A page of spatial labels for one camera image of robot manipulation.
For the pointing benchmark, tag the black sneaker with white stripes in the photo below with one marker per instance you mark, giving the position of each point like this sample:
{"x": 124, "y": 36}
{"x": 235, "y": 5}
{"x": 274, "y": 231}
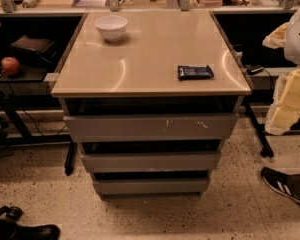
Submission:
{"x": 284, "y": 184}

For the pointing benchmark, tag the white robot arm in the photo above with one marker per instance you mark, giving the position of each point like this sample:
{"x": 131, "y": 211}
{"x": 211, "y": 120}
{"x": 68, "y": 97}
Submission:
{"x": 292, "y": 47}

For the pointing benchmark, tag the grey bottom drawer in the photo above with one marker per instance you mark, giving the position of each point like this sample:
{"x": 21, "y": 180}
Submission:
{"x": 150, "y": 187}

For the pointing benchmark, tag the grey drawer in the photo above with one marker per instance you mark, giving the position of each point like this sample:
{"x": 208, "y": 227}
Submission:
{"x": 116, "y": 128}
{"x": 151, "y": 162}
{"x": 150, "y": 187}

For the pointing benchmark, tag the white ceramic bowl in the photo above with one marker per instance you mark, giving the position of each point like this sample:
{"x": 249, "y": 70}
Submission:
{"x": 111, "y": 27}

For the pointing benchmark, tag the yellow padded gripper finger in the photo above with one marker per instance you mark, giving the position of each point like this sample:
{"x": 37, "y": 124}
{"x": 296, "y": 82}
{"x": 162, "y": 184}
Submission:
{"x": 285, "y": 109}
{"x": 277, "y": 38}

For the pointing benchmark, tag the grey top drawer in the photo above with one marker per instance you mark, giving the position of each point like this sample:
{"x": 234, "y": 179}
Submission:
{"x": 116, "y": 128}

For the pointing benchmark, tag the small black device on shelf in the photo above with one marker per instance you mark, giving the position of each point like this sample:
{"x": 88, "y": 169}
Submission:
{"x": 252, "y": 70}

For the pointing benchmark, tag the grey middle drawer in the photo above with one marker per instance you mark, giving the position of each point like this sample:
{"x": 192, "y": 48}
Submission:
{"x": 151, "y": 162}

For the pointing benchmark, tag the black tray under apple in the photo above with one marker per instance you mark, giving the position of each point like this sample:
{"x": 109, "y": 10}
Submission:
{"x": 26, "y": 74}

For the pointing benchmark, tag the beige top drawer cabinet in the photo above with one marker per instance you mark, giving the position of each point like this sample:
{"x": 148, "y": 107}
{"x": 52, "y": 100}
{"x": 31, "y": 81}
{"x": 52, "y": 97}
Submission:
{"x": 138, "y": 76}

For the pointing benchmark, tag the dark blue snack bar wrapper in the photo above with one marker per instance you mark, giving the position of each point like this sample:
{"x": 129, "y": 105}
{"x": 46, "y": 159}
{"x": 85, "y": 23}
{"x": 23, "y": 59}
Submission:
{"x": 194, "y": 72}

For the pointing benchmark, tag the red apple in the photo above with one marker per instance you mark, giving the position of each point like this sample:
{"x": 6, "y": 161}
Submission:
{"x": 10, "y": 66}

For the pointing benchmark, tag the dark box on shelf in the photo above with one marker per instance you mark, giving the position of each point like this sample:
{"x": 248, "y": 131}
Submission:
{"x": 34, "y": 51}

